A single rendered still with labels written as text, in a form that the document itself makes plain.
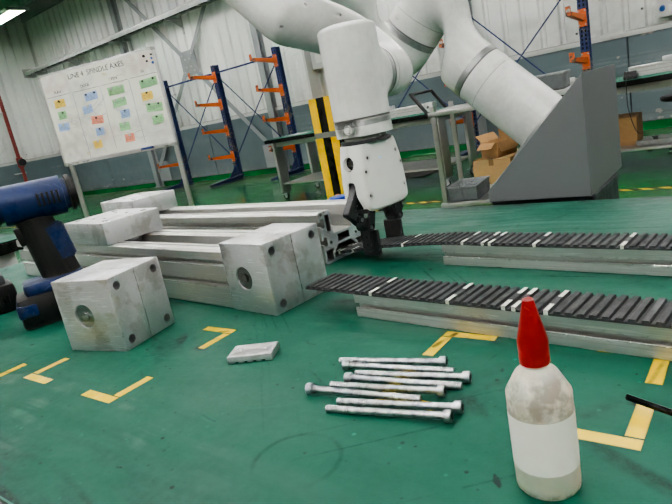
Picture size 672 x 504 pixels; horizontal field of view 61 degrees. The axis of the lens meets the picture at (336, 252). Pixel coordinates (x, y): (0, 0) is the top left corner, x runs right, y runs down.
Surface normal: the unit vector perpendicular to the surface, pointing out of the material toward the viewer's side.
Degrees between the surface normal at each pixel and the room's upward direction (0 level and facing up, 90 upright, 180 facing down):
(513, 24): 90
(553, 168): 90
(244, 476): 0
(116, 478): 0
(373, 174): 89
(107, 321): 90
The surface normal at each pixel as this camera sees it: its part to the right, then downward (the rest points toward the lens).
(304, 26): 0.53, 0.63
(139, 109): -0.28, 0.29
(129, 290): 0.89, -0.06
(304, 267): 0.73, 0.03
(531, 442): -0.59, 0.31
